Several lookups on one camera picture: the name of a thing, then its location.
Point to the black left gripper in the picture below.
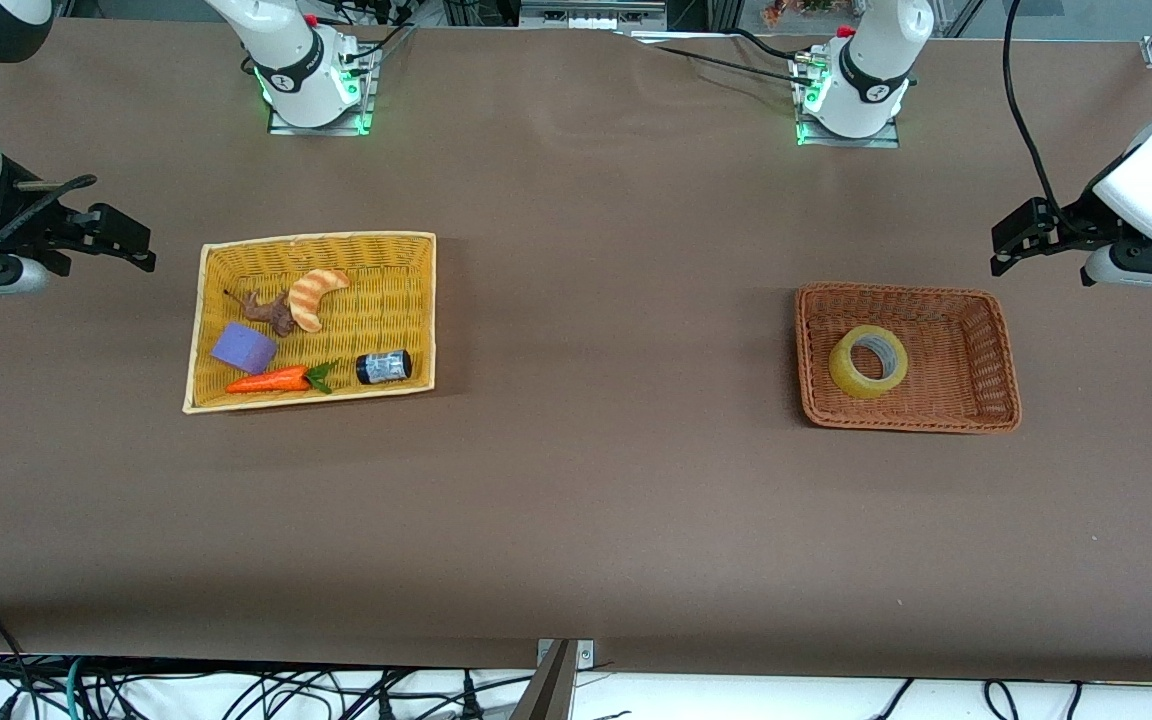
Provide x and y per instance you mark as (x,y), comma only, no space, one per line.
(1073,224)

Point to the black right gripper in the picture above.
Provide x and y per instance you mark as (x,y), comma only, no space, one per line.
(24,226)

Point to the clear yellowish tape roll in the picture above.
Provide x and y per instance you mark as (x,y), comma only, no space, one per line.
(851,380)

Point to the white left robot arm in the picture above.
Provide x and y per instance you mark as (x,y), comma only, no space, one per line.
(866,70)

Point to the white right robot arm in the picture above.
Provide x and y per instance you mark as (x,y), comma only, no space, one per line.
(306,60)

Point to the brown wicker basket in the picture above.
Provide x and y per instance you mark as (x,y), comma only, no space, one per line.
(956,350)

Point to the brown toy figure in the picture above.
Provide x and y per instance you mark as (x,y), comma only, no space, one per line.
(266,308)

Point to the purple foam block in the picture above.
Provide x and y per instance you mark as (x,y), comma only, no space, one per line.
(243,348)

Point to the striped toy croissant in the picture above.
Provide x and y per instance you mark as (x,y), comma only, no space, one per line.
(311,295)

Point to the orange toy carrot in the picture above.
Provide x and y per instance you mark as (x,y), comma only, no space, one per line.
(266,381)

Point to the yellow wicker basket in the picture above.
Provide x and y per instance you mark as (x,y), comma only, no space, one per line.
(396,300)

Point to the black cylindrical battery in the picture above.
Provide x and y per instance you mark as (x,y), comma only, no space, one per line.
(383,367)

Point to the orange background object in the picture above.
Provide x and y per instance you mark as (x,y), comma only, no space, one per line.
(796,10)

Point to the grey power strip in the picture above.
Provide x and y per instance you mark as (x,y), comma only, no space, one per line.
(591,14)

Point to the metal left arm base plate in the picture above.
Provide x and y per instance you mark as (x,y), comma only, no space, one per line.
(851,143)

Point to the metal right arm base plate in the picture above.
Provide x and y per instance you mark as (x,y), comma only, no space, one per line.
(321,130)

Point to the metal table edge bracket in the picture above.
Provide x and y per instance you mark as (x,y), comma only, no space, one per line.
(584,654)

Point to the grey camera mount bar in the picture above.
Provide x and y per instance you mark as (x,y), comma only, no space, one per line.
(548,690)

